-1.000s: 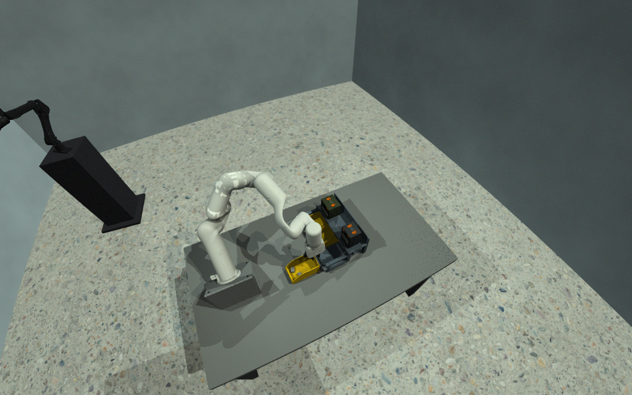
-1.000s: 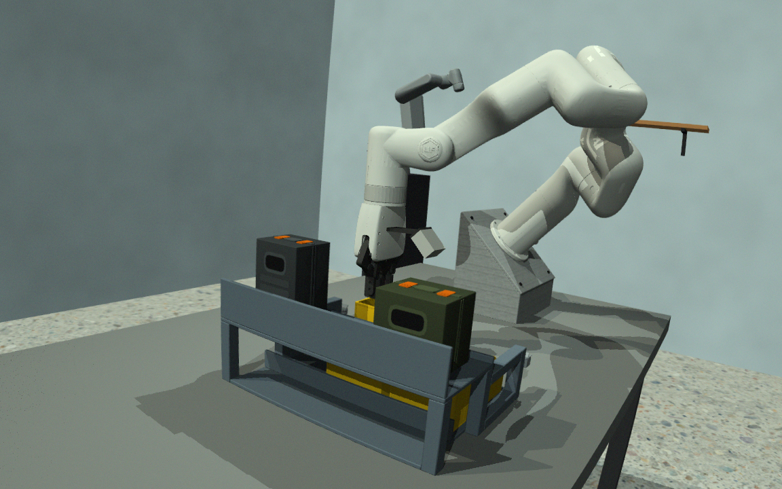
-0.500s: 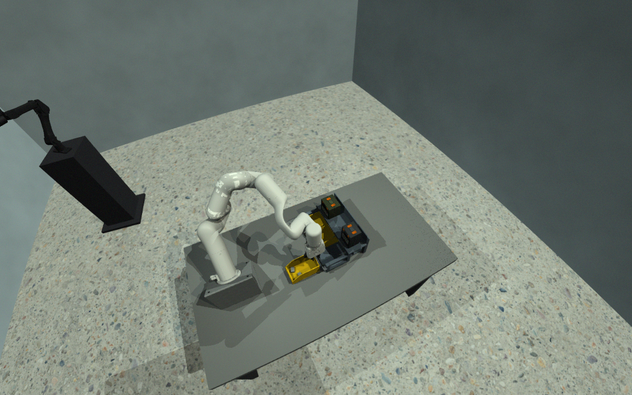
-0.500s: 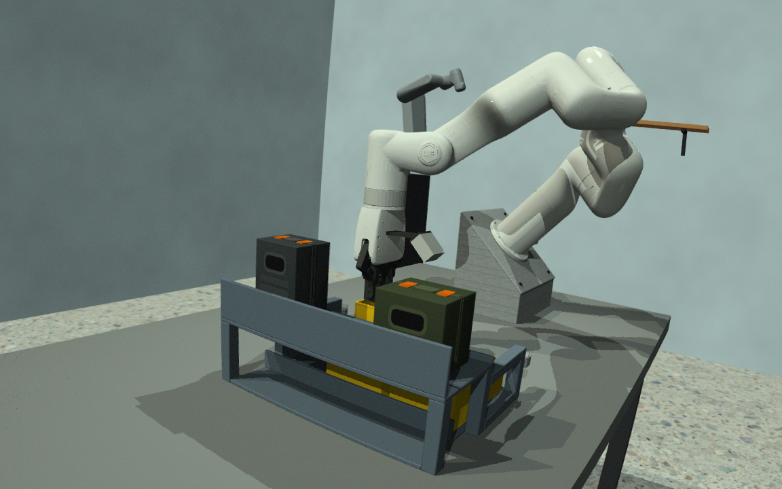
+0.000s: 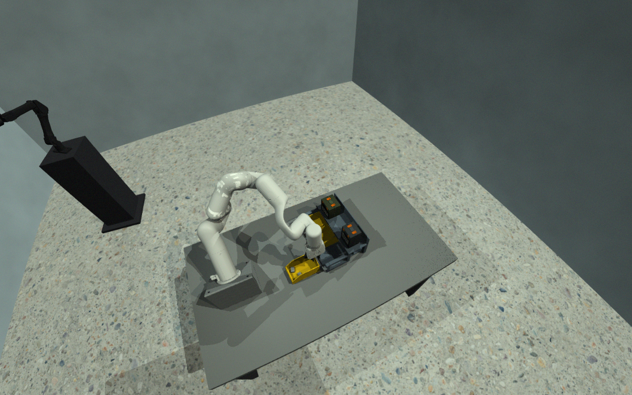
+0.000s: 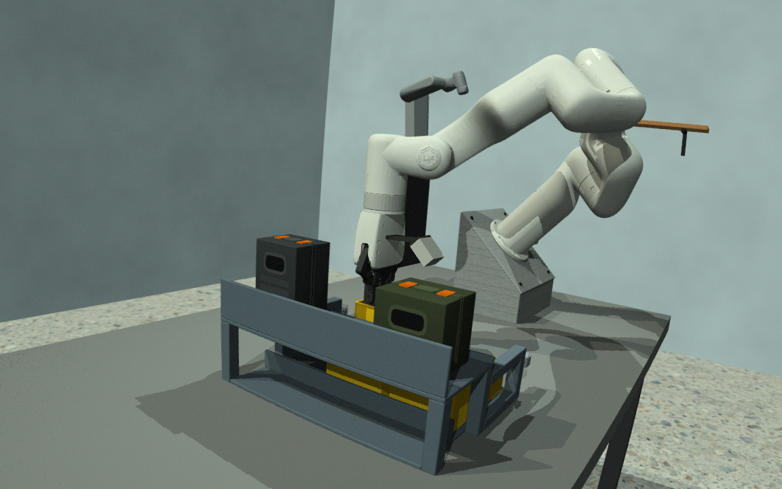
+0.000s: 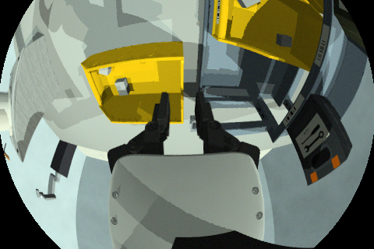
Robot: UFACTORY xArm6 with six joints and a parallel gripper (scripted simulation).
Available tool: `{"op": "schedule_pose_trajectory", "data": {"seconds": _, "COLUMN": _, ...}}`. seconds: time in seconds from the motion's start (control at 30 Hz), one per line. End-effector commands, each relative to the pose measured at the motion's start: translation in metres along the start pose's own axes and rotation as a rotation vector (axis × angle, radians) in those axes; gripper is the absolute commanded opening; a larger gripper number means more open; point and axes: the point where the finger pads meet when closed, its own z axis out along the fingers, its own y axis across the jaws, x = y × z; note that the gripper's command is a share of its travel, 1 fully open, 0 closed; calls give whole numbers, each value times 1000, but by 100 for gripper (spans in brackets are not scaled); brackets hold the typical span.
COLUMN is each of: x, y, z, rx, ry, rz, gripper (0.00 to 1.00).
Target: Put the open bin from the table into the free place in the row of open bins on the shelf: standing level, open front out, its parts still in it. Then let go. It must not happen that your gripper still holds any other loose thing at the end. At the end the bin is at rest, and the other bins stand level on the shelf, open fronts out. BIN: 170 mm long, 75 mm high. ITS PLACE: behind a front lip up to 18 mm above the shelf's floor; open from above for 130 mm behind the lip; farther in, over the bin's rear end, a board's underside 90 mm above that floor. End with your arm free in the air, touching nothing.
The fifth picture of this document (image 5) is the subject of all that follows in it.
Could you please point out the dark green case with handle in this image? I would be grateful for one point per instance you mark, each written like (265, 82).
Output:
(330, 206)

